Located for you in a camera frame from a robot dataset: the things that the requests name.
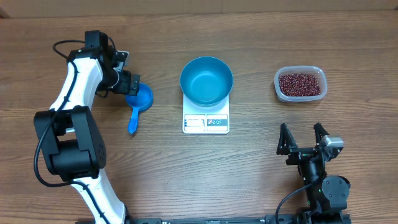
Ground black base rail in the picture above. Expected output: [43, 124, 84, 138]
[74, 213, 352, 224]

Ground teal blue bowl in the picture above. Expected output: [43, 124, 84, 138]
[180, 56, 234, 107]

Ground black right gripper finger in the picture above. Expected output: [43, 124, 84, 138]
[313, 123, 329, 144]
[276, 123, 298, 155]

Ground red adzuki beans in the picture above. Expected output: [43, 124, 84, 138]
[278, 73, 321, 96]

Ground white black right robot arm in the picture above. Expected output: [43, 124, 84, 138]
[273, 123, 351, 223]

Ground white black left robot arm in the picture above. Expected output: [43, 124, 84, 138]
[34, 30, 140, 223]

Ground clear plastic container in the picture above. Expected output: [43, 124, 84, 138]
[274, 65, 328, 103]

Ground blue plastic measuring scoop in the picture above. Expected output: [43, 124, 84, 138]
[125, 83, 154, 134]

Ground white digital kitchen scale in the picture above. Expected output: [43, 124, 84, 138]
[182, 95, 230, 134]

